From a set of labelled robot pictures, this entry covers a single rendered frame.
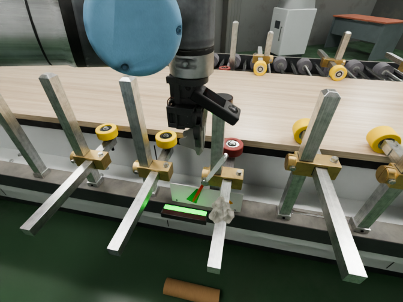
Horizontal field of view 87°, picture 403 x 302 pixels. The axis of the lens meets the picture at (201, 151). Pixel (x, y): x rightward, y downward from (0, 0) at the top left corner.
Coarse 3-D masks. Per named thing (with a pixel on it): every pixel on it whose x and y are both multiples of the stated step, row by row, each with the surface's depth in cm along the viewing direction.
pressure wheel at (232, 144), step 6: (228, 138) 78; (234, 138) 78; (228, 144) 75; (234, 144) 75; (240, 144) 75; (228, 150) 73; (234, 150) 73; (240, 150) 74; (228, 156) 74; (234, 156) 74
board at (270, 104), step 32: (32, 96) 108; (96, 96) 108; (160, 96) 108; (256, 96) 108; (288, 96) 108; (352, 96) 108; (384, 96) 108; (128, 128) 86; (160, 128) 84; (256, 128) 84; (288, 128) 84; (352, 128) 84; (384, 160) 72
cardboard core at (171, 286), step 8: (168, 280) 116; (176, 280) 116; (168, 288) 113; (176, 288) 113; (184, 288) 113; (192, 288) 113; (200, 288) 113; (208, 288) 113; (176, 296) 112; (184, 296) 111; (192, 296) 111; (200, 296) 110; (208, 296) 110; (216, 296) 110
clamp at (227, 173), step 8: (208, 168) 70; (224, 168) 70; (232, 168) 70; (216, 176) 68; (224, 176) 68; (232, 176) 68; (240, 176) 68; (216, 184) 70; (232, 184) 69; (240, 184) 68
